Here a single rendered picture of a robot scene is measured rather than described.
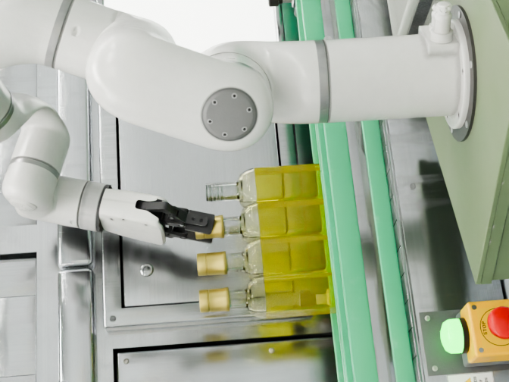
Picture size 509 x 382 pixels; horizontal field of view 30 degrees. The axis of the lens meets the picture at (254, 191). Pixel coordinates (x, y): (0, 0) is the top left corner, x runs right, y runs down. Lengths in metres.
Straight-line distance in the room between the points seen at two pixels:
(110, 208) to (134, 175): 0.21
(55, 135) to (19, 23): 0.40
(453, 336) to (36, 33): 0.62
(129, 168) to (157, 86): 0.67
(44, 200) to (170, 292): 0.29
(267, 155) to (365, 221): 0.36
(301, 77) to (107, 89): 0.22
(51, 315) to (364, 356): 0.57
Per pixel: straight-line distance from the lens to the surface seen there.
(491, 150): 1.01
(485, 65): 1.02
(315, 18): 1.57
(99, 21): 1.06
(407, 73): 1.07
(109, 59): 0.98
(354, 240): 1.32
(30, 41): 1.06
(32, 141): 1.42
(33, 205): 1.40
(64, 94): 1.72
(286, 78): 1.07
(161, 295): 1.56
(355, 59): 1.06
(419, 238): 1.31
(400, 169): 1.34
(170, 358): 1.57
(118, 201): 1.43
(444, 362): 1.27
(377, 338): 1.29
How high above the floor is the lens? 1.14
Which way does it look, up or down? 3 degrees down
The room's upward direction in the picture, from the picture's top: 94 degrees counter-clockwise
